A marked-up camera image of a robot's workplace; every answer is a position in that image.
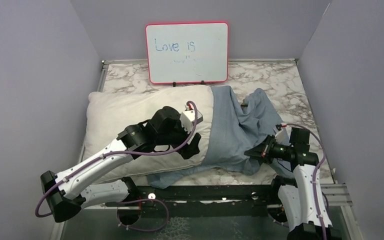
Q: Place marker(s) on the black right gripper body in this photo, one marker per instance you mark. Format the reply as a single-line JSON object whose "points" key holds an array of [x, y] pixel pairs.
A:
{"points": [[275, 150]]}

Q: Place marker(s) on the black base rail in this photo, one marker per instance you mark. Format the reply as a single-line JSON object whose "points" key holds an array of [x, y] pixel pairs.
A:
{"points": [[195, 201]]}

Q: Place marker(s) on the blue pillowcase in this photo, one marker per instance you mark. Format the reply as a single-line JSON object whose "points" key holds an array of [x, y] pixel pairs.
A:
{"points": [[235, 128]]}

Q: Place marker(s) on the white pillow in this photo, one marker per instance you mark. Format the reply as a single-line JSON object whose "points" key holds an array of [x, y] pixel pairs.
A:
{"points": [[109, 113]]}

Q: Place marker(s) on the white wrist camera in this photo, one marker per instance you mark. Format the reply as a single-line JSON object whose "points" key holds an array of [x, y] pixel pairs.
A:
{"points": [[189, 117], [281, 134]]}

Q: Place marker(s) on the red framed whiteboard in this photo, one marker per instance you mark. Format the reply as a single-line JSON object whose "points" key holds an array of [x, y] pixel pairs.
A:
{"points": [[187, 52]]}

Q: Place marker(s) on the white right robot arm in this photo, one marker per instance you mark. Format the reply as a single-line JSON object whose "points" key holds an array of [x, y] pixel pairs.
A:
{"points": [[301, 196]]}

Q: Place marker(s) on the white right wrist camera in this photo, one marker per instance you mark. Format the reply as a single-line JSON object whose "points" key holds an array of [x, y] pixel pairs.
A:
{"points": [[281, 134]]}

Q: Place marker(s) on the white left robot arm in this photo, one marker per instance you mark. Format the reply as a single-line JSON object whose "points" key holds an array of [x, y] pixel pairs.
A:
{"points": [[68, 192]]}

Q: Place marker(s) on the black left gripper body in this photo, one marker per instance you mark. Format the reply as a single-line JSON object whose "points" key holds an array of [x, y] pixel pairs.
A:
{"points": [[178, 135]]}

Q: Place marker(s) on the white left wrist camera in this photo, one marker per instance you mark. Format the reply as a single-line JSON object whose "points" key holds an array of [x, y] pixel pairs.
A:
{"points": [[189, 117]]}

